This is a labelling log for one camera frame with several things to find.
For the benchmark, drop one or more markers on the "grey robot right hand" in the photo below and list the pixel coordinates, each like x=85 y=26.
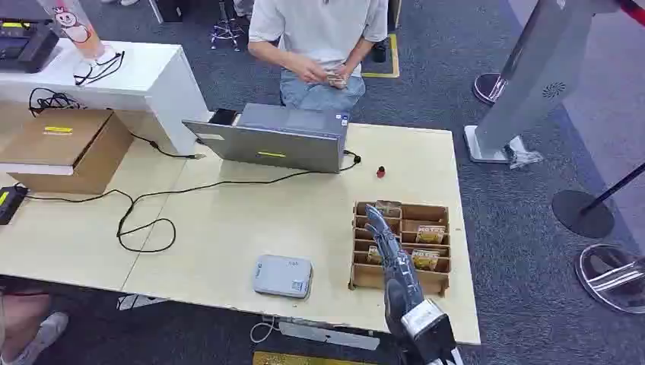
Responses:
x=400 y=282

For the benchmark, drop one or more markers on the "card stack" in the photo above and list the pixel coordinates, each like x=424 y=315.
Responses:
x=336 y=80

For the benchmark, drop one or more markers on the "silver black robot right arm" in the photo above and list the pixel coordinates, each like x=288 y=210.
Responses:
x=433 y=332

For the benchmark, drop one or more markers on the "wooden card box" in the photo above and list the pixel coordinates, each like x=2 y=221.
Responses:
x=433 y=279

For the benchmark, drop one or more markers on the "yellow printed card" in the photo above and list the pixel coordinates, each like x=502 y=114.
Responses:
x=373 y=256
x=431 y=235
x=426 y=260

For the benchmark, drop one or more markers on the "brown card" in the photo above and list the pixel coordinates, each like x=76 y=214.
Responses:
x=389 y=207

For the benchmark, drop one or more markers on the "white desk foot bar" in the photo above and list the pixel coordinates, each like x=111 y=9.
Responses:
x=327 y=336

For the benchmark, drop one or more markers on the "small red object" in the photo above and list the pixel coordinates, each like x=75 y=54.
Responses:
x=381 y=172

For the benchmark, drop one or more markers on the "grey card reader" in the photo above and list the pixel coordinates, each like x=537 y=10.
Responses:
x=282 y=276

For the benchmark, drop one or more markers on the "crumpled clear plastic wrap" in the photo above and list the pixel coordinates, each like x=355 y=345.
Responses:
x=524 y=156

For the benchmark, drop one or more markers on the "grey laptop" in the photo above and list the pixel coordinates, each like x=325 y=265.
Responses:
x=282 y=143

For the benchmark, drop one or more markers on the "black stanchion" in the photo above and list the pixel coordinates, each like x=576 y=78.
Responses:
x=582 y=214

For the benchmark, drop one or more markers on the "chrome stanchion base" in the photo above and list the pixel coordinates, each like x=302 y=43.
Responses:
x=612 y=279
x=486 y=89

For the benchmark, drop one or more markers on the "grey kiosk stand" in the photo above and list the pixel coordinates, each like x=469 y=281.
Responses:
x=539 y=70

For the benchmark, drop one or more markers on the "seated person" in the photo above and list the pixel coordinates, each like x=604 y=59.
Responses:
x=317 y=30

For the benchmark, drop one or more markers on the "chrome stool base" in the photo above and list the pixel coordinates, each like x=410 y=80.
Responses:
x=227 y=30

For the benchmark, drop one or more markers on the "white cabinet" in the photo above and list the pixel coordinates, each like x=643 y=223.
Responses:
x=151 y=90

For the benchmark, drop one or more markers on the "brown cardboard box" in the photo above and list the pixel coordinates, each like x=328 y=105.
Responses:
x=60 y=146

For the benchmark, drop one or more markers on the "standing person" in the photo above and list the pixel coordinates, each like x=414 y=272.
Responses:
x=30 y=327

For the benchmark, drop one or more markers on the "printed drink cup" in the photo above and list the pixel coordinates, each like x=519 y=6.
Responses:
x=75 y=27

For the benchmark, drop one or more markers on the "black printer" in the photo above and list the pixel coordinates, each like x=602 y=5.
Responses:
x=25 y=45

